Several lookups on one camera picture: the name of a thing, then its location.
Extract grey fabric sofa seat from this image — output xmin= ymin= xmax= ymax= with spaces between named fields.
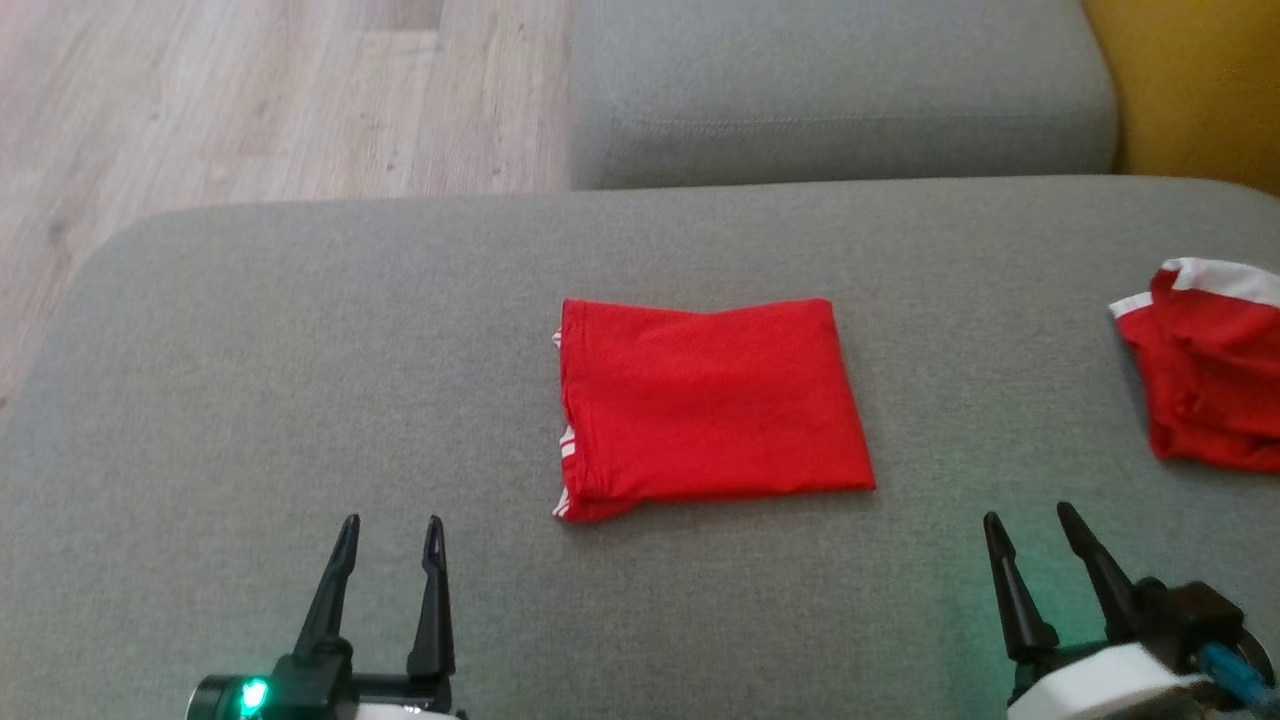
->
xmin=0 ymin=175 xmax=1280 ymax=720

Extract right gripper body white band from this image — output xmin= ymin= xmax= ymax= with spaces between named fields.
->
xmin=1005 ymin=640 xmax=1213 ymax=720

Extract blue right camera plug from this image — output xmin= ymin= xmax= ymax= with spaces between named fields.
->
xmin=1195 ymin=640 xmax=1273 ymax=713

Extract red jersey with white trim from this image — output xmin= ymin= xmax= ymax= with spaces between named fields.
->
xmin=551 ymin=297 xmax=878 ymax=524

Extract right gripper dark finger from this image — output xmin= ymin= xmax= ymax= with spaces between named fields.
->
xmin=982 ymin=511 xmax=1061 ymax=663
xmin=1056 ymin=501 xmax=1143 ymax=643

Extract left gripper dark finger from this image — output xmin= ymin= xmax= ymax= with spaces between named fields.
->
xmin=292 ymin=514 xmax=362 ymax=663
xmin=406 ymin=514 xmax=457 ymax=683

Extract grey sofa side cushion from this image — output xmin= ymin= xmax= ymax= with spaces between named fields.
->
xmin=567 ymin=0 xmax=1118 ymax=191

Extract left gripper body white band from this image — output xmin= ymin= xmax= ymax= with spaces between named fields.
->
xmin=270 ymin=648 xmax=463 ymax=720

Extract red shorts with white band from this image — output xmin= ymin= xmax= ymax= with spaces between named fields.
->
xmin=1108 ymin=257 xmax=1280 ymax=474

